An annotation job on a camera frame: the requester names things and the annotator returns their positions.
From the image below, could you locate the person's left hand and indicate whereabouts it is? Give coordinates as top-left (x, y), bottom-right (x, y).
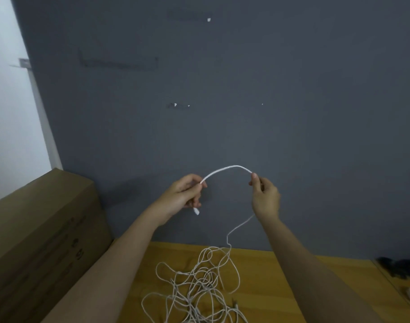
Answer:
top-left (146, 173), bottom-right (209, 228)

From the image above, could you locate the person's right hand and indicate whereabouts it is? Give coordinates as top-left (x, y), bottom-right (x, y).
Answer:
top-left (249, 173), bottom-right (283, 225)

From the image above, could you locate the tangle of white cables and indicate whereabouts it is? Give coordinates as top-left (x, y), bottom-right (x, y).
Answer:
top-left (140, 244), bottom-right (249, 323)

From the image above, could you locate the black cable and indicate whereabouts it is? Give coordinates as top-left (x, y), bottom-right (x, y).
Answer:
top-left (376, 256), bottom-right (410, 280)

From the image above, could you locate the person's right forearm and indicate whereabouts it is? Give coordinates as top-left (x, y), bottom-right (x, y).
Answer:
top-left (260, 215), bottom-right (388, 323)

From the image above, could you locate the person's left forearm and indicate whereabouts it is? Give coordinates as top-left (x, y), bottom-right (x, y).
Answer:
top-left (42, 213), bottom-right (167, 323)

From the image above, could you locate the plain brown cardboard box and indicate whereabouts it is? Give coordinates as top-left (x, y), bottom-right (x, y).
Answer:
top-left (0, 168), bottom-right (114, 323)

